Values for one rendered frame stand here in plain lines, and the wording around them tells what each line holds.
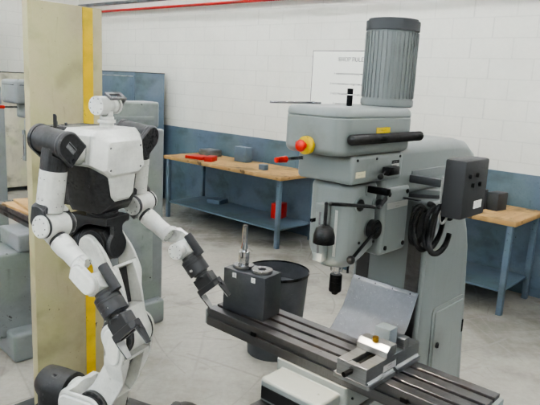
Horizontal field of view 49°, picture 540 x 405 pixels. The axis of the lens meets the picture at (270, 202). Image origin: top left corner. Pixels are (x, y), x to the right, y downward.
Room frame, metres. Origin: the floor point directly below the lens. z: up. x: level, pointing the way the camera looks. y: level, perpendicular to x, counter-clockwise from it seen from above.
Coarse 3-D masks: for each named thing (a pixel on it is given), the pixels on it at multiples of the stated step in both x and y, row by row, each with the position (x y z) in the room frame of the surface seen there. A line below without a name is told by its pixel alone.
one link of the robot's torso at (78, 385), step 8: (80, 376) 2.23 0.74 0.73; (88, 376) 2.23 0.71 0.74; (96, 376) 2.25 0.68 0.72; (72, 384) 2.16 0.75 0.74; (80, 384) 2.17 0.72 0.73; (88, 384) 2.21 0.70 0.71; (64, 392) 2.11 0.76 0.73; (72, 392) 2.10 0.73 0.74; (80, 392) 2.17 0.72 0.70; (64, 400) 2.10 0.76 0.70; (72, 400) 2.08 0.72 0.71; (80, 400) 2.07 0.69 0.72; (88, 400) 2.06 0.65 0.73
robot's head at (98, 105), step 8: (96, 96) 2.08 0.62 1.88; (104, 96) 2.11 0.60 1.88; (112, 96) 2.17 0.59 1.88; (88, 104) 2.09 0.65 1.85; (96, 104) 2.08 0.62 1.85; (104, 104) 2.07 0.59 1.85; (112, 104) 2.12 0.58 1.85; (120, 104) 2.16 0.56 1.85; (96, 112) 2.08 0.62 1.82; (104, 112) 2.09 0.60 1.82; (112, 112) 2.13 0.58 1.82; (104, 120) 2.11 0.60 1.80; (112, 120) 2.12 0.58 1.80
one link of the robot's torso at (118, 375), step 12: (108, 336) 2.00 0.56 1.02; (108, 348) 2.00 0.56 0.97; (144, 348) 2.12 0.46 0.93; (108, 360) 2.00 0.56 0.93; (120, 360) 1.99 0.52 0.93; (132, 360) 2.13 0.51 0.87; (144, 360) 2.13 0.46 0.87; (108, 372) 2.04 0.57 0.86; (120, 372) 2.01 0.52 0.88; (132, 372) 2.13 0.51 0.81; (96, 384) 2.09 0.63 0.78; (108, 384) 2.06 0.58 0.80; (120, 384) 2.04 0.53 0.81; (132, 384) 2.13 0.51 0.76; (96, 396) 2.07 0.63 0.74; (108, 396) 2.06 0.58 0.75; (120, 396) 2.08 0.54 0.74
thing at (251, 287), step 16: (224, 272) 2.42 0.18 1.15; (240, 272) 2.37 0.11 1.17; (256, 272) 2.34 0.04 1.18; (272, 272) 2.38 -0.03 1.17; (240, 288) 2.37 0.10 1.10; (256, 288) 2.32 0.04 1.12; (272, 288) 2.34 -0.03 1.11; (224, 304) 2.42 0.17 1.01; (240, 304) 2.36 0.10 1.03; (256, 304) 2.32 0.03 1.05; (272, 304) 2.35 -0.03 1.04
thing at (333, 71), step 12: (324, 60) 7.46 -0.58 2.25; (336, 60) 7.34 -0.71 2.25; (348, 60) 7.23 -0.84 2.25; (360, 60) 7.11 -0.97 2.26; (312, 72) 7.58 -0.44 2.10; (324, 72) 7.46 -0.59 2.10; (336, 72) 7.33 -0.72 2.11; (348, 72) 7.22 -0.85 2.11; (360, 72) 7.10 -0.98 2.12; (312, 84) 7.57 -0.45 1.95; (324, 84) 7.45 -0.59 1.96; (336, 84) 7.33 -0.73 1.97; (348, 84) 7.21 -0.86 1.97; (360, 84) 7.09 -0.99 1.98; (312, 96) 7.56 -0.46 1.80; (324, 96) 7.44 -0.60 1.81; (336, 96) 7.32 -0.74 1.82; (360, 96) 7.08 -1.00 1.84
